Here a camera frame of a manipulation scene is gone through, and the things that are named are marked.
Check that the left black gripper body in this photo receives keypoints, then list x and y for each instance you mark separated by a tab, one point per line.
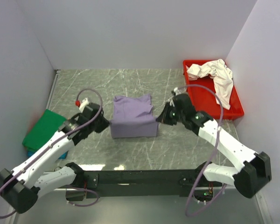
99	126

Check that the green folded t-shirt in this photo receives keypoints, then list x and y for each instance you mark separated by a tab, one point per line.
42	131

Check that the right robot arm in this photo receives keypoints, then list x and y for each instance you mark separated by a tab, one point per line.
251	171

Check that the blue folded t-shirt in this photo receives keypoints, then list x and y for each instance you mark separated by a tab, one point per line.
62	157

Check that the black base beam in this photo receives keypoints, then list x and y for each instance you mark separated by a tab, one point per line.
175	182

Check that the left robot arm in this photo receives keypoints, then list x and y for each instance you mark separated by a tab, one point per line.
25	184

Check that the purple t-shirt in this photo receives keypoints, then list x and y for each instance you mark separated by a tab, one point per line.
133	117

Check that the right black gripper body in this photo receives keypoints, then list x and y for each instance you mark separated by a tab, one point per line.
171	116

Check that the white t-shirt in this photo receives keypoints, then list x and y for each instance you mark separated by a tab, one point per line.
222	78

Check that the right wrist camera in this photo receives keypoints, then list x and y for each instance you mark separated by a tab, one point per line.
177	91

